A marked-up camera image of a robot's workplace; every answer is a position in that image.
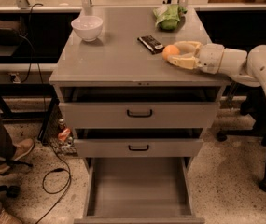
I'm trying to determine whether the black snack bar wrapper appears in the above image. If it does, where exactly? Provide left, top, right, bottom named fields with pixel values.
left=137, top=35, right=164, bottom=54

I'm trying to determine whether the grey drawer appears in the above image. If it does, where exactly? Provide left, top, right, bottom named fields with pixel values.
left=74, top=157, right=204, bottom=224
left=58, top=87, right=220, bottom=130
left=75, top=129, right=203, bottom=158

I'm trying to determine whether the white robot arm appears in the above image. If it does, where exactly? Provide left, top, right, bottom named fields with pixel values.
left=162, top=41, right=266, bottom=97

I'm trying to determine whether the top grey drawer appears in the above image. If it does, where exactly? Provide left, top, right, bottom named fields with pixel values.
left=58, top=87, right=220, bottom=130

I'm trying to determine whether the black rolling chair base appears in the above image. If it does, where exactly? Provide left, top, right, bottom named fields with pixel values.
left=216, top=88, right=266, bottom=192

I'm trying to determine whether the middle grey drawer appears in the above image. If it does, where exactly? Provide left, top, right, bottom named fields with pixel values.
left=75, top=129, right=203, bottom=158

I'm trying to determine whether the green chip bag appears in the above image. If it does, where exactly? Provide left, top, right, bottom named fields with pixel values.
left=153, top=4, right=187, bottom=31

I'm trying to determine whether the wire basket with bottles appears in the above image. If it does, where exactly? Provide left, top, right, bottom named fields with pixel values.
left=45, top=106, right=77, bottom=156

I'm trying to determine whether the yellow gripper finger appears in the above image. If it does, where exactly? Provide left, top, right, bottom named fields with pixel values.
left=175, top=41, right=203, bottom=56
left=168, top=55, right=200, bottom=70

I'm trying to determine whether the tan shoe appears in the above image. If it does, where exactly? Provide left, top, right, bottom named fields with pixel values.
left=0, top=138, right=35, bottom=175

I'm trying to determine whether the white ceramic bowl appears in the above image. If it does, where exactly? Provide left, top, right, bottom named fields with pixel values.
left=71, top=16, right=104, bottom=42

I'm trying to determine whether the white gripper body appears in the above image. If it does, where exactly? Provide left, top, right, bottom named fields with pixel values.
left=199, top=43, right=224, bottom=74

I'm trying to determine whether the grey metal drawer cabinet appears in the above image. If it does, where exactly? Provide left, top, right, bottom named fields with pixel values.
left=49, top=6, right=232, bottom=173

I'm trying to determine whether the dark bag on shelf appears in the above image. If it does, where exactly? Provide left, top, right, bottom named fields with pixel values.
left=0, top=20, right=21, bottom=46

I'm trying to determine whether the orange fruit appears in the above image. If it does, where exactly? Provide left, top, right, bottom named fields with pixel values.
left=162, top=45, right=180, bottom=60

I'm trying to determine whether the bottom grey drawer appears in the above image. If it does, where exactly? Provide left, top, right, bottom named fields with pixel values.
left=74, top=157, right=204, bottom=224

